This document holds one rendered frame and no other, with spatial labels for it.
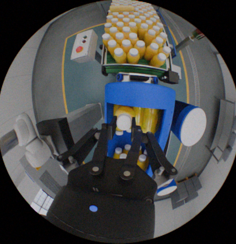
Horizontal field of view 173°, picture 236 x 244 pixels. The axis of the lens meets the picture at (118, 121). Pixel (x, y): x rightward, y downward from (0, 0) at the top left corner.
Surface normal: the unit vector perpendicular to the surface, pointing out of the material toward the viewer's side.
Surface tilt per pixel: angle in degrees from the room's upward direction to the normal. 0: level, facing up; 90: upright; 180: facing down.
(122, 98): 27
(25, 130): 100
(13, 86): 90
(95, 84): 0
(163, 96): 20
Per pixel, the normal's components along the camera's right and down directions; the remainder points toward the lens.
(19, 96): 0.99, -0.06
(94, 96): -0.11, 0.33
